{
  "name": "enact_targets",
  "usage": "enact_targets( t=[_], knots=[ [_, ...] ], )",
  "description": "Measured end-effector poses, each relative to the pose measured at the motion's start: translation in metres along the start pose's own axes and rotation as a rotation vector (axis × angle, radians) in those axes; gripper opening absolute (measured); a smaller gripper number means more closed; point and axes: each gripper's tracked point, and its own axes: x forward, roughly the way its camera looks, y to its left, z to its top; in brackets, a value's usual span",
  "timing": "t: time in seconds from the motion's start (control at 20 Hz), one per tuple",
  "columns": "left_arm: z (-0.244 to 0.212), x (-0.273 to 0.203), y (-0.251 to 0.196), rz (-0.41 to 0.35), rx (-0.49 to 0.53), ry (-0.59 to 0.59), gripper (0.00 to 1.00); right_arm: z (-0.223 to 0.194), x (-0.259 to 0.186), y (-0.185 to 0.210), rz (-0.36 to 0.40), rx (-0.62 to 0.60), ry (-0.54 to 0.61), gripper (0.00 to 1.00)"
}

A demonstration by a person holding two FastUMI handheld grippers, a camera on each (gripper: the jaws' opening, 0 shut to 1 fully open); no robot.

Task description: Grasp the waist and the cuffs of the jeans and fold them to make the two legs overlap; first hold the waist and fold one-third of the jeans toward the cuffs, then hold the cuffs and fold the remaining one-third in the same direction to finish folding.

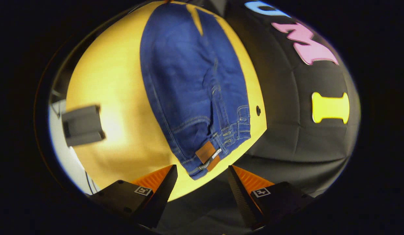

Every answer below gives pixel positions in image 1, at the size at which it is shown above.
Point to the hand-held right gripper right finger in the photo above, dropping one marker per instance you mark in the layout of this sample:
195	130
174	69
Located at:
241	199

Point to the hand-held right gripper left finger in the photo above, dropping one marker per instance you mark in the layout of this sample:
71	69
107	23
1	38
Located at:
163	195

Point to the blue denim jeans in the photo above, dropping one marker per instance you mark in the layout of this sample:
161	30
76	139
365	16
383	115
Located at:
189	81

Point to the black backdrop cloth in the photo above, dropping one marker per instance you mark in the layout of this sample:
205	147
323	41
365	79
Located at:
287	150

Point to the grey block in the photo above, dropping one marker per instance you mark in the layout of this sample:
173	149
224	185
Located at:
83	125

